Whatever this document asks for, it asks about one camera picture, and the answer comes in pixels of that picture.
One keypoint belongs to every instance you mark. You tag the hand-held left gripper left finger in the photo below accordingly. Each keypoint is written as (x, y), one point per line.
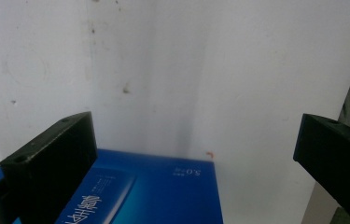
(48, 161)

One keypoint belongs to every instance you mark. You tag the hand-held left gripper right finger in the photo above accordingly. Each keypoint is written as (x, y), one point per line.
(334, 155)

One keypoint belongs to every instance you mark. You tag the blue box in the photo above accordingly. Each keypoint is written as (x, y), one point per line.
(163, 196)

